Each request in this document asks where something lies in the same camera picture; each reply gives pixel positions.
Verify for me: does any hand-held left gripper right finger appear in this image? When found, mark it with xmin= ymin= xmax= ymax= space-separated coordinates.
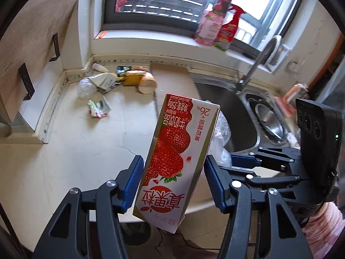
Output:
xmin=204 ymin=155 xmax=306 ymax=259

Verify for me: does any red spray bottle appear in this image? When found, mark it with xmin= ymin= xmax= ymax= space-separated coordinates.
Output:
xmin=216 ymin=4 xmax=244 ymax=52

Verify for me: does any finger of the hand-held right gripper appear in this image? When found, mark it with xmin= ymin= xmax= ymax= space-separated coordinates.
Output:
xmin=230 ymin=146 xmax=301 ymax=168
xmin=220 ymin=166 xmax=304 ymax=192

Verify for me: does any clear plastic bag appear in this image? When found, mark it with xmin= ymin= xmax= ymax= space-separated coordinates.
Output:
xmin=209 ymin=110 xmax=232 ymax=169
xmin=78 ymin=78 xmax=97 ymax=101

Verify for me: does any dark framed window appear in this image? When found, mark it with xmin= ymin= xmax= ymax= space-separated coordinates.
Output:
xmin=101 ymin=0 xmax=306 ymax=52

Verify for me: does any strawberry milk carton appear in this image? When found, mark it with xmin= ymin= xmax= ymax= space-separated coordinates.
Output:
xmin=133 ymin=93 xmax=221 ymax=234

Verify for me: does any yellow toothpaste box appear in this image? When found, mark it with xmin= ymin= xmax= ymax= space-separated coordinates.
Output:
xmin=122 ymin=70 xmax=146 ymax=86

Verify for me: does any black drain basket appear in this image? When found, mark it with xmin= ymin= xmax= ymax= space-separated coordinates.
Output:
xmin=246 ymin=93 xmax=294 ymax=145

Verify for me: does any wooden cutting board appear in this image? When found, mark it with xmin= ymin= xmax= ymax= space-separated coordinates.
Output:
xmin=0 ymin=0 xmax=85 ymax=123

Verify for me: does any steel bowl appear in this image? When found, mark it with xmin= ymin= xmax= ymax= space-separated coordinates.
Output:
xmin=255 ymin=103 xmax=287 ymax=141

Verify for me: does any green white crumpled wrapper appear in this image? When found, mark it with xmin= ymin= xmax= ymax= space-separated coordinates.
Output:
xmin=88 ymin=98 xmax=112 ymax=119

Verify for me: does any crumpled clear plastic bag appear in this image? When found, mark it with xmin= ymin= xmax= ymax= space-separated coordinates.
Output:
xmin=78 ymin=78 xmax=97 ymax=101

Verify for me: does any person's right forearm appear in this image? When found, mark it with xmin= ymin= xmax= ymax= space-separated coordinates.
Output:
xmin=302 ymin=202 xmax=344 ymax=253

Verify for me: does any cardboard sheet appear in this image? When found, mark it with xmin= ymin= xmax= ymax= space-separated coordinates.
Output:
xmin=149 ymin=62 xmax=213 ymax=122

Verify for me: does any paper cup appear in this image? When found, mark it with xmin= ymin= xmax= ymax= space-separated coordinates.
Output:
xmin=138 ymin=73 xmax=157 ymax=95

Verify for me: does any steel faucet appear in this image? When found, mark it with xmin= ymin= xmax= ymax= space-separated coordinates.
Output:
xmin=237 ymin=35 xmax=282 ymax=95

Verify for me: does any white wall socket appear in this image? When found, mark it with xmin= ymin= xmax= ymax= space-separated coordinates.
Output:
xmin=265 ymin=36 xmax=291 ymax=73

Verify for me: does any black foil wrapper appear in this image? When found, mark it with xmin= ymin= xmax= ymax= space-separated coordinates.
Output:
xmin=116 ymin=65 xmax=132 ymax=77

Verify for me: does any steel sink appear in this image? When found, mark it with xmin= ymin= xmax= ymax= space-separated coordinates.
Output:
xmin=190 ymin=74 xmax=301 ymax=154

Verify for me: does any white rag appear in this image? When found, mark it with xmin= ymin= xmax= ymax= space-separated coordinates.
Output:
xmin=286 ymin=132 xmax=301 ymax=147

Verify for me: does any pink soap bottle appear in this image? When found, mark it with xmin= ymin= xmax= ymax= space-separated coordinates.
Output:
xmin=194 ymin=0 xmax=229 ymax=47

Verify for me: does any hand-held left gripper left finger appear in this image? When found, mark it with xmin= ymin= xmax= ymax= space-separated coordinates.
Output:
xmin=32 ymin=155 xmax=144 ymax=259

